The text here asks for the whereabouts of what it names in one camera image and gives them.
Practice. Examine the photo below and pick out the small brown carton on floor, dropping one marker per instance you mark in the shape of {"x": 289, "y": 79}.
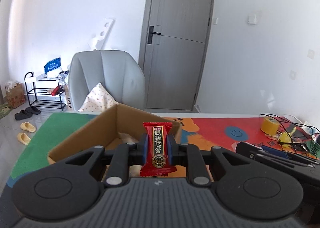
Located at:
{"x": 14, "y": 94}

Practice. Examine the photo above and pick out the colourful cartoon table mat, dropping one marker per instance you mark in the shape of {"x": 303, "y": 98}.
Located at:
{"x": 65, "y": 134}

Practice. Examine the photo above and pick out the black metal shoe rack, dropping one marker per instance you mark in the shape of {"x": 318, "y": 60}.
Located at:
{"x": 38, "y": 92}

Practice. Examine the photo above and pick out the brown SF paper bag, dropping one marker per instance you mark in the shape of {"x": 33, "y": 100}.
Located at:
{"x": 68, "y": 98}

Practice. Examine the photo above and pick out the yellow slipper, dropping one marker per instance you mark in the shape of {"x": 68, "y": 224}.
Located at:
{"x": 23, "y": 138}
{"x": 28, "y": 127}

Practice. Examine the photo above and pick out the grey interior door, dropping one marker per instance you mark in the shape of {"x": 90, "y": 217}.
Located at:
{"x": 173, "y": 63}

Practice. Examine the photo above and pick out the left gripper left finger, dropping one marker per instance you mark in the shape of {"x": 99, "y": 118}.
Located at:
{"x": 120, "y": 159}

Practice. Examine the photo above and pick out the black slipper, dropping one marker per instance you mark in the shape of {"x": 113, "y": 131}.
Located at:
{"x": 23, "y": 114}
{"x": 33, "y": 110}

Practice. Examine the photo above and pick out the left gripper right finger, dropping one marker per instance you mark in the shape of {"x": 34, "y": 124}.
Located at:
{"x": 190, "y": 157}

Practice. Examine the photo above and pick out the yellow toy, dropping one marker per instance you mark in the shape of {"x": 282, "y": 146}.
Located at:
{"x": 284, "y": 138}

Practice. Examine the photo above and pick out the black door handle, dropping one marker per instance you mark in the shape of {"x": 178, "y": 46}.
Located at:
{"x": 151, "y": 33}

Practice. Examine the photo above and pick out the grey upholstered armchair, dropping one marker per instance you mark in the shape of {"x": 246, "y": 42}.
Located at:
{"x": 117, "y": 71}

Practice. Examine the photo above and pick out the white foam packing piece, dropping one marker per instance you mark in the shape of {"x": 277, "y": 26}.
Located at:
{"x": 99, "y": 39}

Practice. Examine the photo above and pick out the blue plastic bag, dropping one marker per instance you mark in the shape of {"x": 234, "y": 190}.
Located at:
{"x": 52, "y": 65}

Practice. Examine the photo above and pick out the yellow tape roll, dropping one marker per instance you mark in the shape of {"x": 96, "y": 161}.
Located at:
{"x": 270, "y": 125}

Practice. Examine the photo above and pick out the green floor mat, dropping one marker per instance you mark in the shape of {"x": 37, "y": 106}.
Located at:
{"x": 5, "y": 109}

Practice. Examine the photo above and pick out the brown cardboard box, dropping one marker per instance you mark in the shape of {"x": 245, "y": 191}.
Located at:
{"x": 103, "y": 130}

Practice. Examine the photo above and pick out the red object on rack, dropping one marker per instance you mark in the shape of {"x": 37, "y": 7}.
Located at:
{"x": 55, "y": 91}

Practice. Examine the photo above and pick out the cream dotted cushion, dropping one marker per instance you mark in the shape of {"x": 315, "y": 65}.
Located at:
{"x": 98, "y": 100}

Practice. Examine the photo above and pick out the white wall switch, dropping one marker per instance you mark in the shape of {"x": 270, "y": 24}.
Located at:
{"x": 252, "y": 19}

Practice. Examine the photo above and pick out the red candy packet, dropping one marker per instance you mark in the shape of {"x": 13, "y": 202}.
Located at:
{"x": 157, "y": 162}

